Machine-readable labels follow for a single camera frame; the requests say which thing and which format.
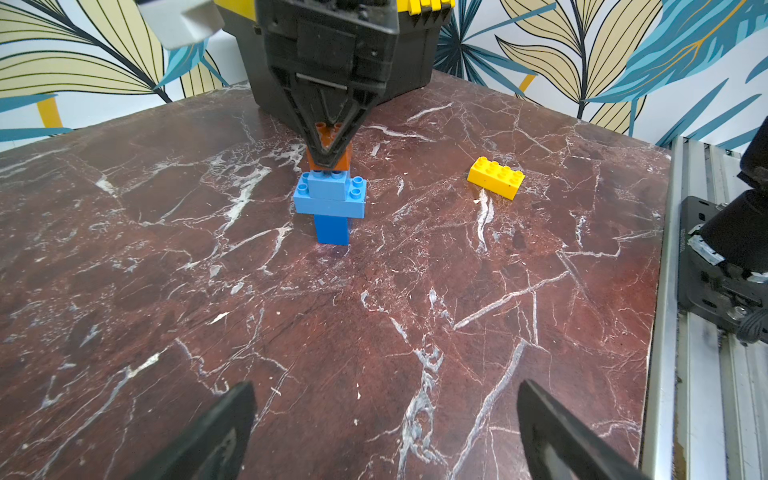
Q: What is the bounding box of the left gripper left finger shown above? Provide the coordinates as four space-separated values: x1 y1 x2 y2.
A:
129 382 257 479

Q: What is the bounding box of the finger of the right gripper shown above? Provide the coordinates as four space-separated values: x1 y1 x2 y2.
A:
270 66 327 168
323 83 384 169

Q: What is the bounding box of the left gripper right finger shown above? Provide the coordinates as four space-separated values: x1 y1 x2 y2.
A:
517 380 646 480

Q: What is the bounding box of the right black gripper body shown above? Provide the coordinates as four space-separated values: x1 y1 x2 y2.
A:
255 1 399 92

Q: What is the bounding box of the orange lego brick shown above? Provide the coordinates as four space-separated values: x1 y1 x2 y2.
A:
306 121 353 175

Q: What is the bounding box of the long light blue lego brick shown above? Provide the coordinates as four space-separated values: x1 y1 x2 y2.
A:
293 171 367 219

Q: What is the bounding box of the dark blue lego brick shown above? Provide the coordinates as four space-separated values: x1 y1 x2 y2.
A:
314 215 350 246

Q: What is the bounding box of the yellow lego brick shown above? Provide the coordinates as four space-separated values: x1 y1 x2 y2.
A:
468 157 525 200

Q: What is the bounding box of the yellow black toolbox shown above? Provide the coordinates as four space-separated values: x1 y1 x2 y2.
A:
215 1 455 130

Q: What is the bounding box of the aluminium front rail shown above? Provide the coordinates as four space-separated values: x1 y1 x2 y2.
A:
640 137 767 479

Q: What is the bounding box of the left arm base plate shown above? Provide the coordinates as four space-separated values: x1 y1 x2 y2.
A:
677 190 767 344

